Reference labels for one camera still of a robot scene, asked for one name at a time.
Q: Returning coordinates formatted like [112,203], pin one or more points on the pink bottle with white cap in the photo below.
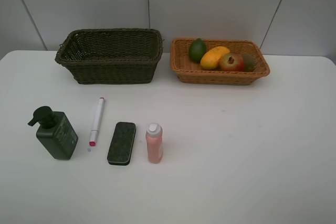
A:
[154,141]

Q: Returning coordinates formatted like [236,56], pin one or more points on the orange wicker basket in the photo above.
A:
[190,72]

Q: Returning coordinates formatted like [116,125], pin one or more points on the black whiteboard eraser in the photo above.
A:
[121,146]

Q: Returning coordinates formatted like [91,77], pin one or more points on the red pomegranate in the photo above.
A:
[232,62]

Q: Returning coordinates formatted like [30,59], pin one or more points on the white marker with red caps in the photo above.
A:
[96,123]

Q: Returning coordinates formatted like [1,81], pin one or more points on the dark green pump bottle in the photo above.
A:
[55,132]

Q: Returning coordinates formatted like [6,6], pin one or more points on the green lime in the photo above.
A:
[197,50]

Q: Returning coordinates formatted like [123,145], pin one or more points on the brown kiwi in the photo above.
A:
[249,62]

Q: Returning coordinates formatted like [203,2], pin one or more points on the yellow mango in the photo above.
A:
[210,60]

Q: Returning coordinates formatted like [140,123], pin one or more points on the dark brown wicker basket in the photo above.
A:
[111,56]

